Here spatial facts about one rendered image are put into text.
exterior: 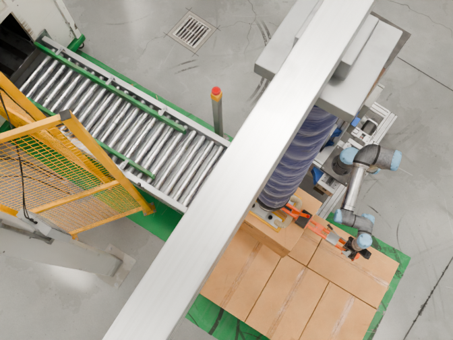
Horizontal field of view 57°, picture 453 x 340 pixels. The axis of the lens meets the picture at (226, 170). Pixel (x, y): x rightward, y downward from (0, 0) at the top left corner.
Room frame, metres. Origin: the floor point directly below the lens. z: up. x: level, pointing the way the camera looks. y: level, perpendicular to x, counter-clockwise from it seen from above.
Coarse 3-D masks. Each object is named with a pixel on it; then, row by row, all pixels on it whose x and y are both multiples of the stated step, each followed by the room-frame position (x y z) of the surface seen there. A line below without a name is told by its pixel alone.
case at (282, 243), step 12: (300, 192) 0.69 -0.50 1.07; (312, 204) 0.60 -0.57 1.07; (252, 216) 0.53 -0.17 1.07; (252, 228) 0.47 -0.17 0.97; (264, 228) 0.45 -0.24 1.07; (288, 228) 0.44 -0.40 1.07; (300, 228) 0.44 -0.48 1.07; (264, 240) 0.40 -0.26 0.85; (276, 240) 0.37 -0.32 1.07; (288, 240) 0.36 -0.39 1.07; (276, 252) 0.32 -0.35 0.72; (288, 252) 0.29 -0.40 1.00
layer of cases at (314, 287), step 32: (224, 256) 0.32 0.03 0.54; (256, 256) 0.31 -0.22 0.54; (288, 256) 0.31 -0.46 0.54; (320, 256) 0.30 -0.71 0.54; (384, 256) 0.29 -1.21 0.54; (224, 288) 0.08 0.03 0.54; (256, 288) 0.08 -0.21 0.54; (288, 288) 0.07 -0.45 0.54; (320, 288) 0.07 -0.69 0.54; (352, 288) 0.06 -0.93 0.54; (384, 288) 0.06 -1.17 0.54; (256, 320) -0.15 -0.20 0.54; (288, 320) -0.16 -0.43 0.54; (320, 320) -0.16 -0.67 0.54; (352, 320) -0.17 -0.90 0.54
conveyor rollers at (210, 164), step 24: (48, 72) 1.97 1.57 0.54; (72, 72) 1.97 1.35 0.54; (48, 96) 1.73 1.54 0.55; (72, 96) 1.72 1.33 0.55; (96, 96) 1.72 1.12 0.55; (96, 120) 1.51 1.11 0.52; (120, 120) 1.50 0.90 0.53; (144, 120) 1.49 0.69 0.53; (168, 168) 1.05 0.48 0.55; (192, 168) 1.05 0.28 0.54; (168, 192) 0.84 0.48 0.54; (192, 192) 0.84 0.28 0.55
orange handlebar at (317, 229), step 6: (288, 204) 0.57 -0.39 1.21; (288, 210) 0.53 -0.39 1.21; (294, 216) 0.50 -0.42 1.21; (312, 222) 0.46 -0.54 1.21; (312, 228) 0.42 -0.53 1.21; (318, 228) 0.42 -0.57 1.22; (324, 228) 0.42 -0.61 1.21; (318, 234) 0.38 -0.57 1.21; (342, 240) 0.34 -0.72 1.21; (336, 246) 0.30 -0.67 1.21
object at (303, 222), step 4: (304, 212) 0.52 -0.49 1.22; (308, 212) 0.52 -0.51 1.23; (300, 216) 0.50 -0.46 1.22; (312, 216) 0.49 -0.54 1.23; (296, 220) 0.47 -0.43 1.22; (300, 220) 0.47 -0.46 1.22; (304, 220) 0.47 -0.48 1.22; (308, 220) 0.47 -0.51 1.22; (300, 224) 0.44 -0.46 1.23; (304, 224) 0.44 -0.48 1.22; (304, 228) 0.43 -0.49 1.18
